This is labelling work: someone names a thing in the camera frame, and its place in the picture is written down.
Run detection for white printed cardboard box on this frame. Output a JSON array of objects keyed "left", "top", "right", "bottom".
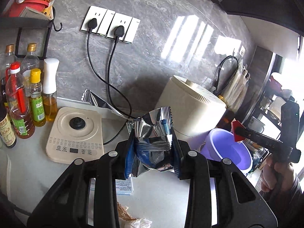
[{"left": 90, "top": 177, "right": 134, "bottom": 195}]

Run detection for silver foil snack wrapper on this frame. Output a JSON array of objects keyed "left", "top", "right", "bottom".
[{"left": 81, "top": 89, "right": 173, "bottom": 177}]

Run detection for red wrapper piece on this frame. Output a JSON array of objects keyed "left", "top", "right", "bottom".
[{"left": 231, "top": 120, "right": 245, "bottom": 142}]

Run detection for brown paper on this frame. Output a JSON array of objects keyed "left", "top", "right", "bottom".
[{"left": 117, "top": 202, "right": 137, "bottom": 221}]

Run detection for white tissue paper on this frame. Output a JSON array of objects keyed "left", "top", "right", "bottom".
[{"left": 119, "top": 218, "right": 152, "bottom": 228}]

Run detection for black metal kitchen rack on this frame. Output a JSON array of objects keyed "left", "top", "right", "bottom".
[{"left": 1, "top": 6, "right": 63, "bottom": 60}]

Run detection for person's right hand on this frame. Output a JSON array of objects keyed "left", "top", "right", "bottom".
[{"left": 261, "top": 154, "right": 296, "bottom": 192}]

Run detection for purple plastic bucket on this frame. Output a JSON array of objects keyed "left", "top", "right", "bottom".
[{"left": 200, "top": 128, "right": 253, "bottom": 175}]

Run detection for cream air fryer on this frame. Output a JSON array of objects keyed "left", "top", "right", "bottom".
[{"left": 155, "top": 75, "right": 226, "bottom": 137}]

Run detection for black storage shelf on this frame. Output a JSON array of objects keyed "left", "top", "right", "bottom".
[{"left": 241, "top": 70, "right": 304, "bottom": 167}]

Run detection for cream induction cooker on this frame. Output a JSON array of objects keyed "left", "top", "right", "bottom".
[{"left": 45, "top": 107, "right": 105, "bottom": 164}]

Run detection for hanging plastic bags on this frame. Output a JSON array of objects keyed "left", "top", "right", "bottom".
[{"left": 221, "top": 60, "right": 250, "bottom": 109}]

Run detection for white top oil sprayer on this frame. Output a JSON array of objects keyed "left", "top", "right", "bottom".
[{"left": 42, "top": 58, "right": 59, "bottom": 121}]

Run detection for yellow cap green label bottle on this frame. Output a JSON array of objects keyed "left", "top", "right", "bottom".
[{"left": 30, "top": 68, "right": 46, "bottom": 127}]

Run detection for dark soy sauce bottle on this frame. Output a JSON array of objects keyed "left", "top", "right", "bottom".
[{"left": 0, "top": 78, "right": 18, "bottom": 149}]

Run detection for gold cap clear bottle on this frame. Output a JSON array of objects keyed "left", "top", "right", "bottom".
[{"left": 21, "top": 43, "right": 40, "bottom": 77}]

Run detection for red bowl on rack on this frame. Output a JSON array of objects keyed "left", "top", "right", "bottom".
[{"left": 5, "top": 0, "right": 49, "bottom": 17}]

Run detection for hanging black cable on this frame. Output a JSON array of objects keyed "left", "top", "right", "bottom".
[{"left": 213, "top": 55, "right": 239, "bottom": 93}]

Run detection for right black power cable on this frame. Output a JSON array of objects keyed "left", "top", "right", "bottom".
[{"left": 107, "top": 25, "right": 134, "bottom": 120}]

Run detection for black power cable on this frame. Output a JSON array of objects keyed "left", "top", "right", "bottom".
[
  {"left": 107, "top": 25, "right": 134, "bottom": 120},
  {"left": 86, "top": 18, "right": 134, "bottom": 145}
]

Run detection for red handled oil bottle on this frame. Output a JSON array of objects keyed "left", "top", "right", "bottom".
[{"left": 6, "top": 61, "right": 35, "bottom": 139}]

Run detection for left black power cable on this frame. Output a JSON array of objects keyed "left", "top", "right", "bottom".
[{"left": 86, "top": 18, "right": 134, "bottom": 145}]

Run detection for white wall socket panel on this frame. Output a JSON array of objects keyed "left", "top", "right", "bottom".
[{"left": 80, "top": 6, "right": 141, "bottom": 44}]

